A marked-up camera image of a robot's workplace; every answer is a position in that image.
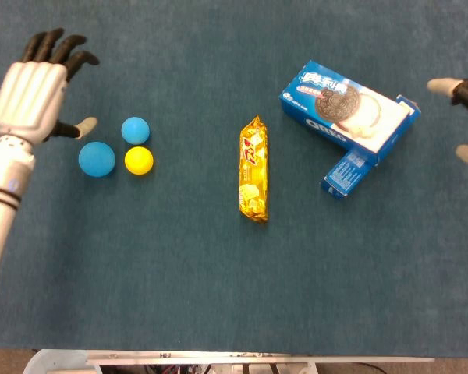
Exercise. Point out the yellow ball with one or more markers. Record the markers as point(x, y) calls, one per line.
point(139, 160)

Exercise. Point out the small blue ball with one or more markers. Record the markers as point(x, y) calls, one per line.
point(135, 129)

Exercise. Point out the teal blue table carpet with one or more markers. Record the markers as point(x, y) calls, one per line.
point(140, 272)

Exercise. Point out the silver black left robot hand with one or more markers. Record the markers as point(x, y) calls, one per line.
point(27, 101)

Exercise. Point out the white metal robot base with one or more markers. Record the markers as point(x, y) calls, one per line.
point(62, 362)

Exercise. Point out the narrow blue snack box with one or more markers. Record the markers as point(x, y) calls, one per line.
point(345, 175)

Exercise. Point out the large blue ball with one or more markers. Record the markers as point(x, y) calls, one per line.
point(96, 159)

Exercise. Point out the gold foil wafer packet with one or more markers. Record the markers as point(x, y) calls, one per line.
point(253, 171)

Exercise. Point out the blue pink Oreo cookie box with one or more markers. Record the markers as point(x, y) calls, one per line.
point(296, 101)

